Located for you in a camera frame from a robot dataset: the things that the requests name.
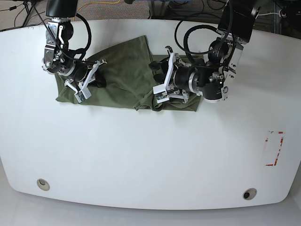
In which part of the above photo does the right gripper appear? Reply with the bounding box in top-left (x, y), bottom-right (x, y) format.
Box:
top-left (63, 59), bottom-right (107, 93)

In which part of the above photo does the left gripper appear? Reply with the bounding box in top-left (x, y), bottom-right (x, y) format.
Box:
top-left (149, 46), bottom-right (202, 103)

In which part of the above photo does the green t-shirt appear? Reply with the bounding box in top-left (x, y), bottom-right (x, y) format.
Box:
top-left (55, 35), bottom-right (207, 113)

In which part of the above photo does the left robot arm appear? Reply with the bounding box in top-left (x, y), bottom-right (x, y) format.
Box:
top-left (149, 0), bottom-right (261, 104)

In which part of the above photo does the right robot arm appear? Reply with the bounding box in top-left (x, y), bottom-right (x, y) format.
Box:
top-left (43, 0), bottom-right (107, 91)

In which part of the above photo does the black tripod stand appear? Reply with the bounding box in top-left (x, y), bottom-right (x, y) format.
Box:
top-left (21, 0), bottom-right (39, 28)

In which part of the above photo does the red tape rectangle marking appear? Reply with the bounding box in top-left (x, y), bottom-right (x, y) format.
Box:
top-left (262, 131), bottom-right (285, 167)

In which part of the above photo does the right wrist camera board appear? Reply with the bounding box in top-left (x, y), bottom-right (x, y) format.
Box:
top-left (74, 88), bottom-right (92, 103)

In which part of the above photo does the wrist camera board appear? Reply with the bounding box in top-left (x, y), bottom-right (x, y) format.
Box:
top-left (153, 84), bottom-right (170, 104)
top-left (74, 88), bottom-right (92, 103)

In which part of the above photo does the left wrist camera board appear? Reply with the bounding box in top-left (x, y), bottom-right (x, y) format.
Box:
top-left (153, 84), bottom-right (170, 104)

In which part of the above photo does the yellow cable on floor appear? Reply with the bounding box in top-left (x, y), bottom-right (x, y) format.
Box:
top-left (77, 1), bottom-right (122, 12)

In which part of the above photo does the left table cable grommet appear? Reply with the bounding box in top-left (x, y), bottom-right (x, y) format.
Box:
top-left (37, 179), bottom-right (50, 191)

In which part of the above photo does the table cable grommet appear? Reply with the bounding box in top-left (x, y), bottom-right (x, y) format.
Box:
top-left (37, 179), bottom-right (50, 191)
top-left (243, 188), bottom-right (257, 201)

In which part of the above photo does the white cable on floor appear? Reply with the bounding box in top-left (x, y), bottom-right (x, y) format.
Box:
top-left (257, 10), bottom-right (282, 17)

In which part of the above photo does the right table cable grommet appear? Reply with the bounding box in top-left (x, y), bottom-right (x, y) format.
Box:
top-left (243, 188), bottom-right (257, 201)

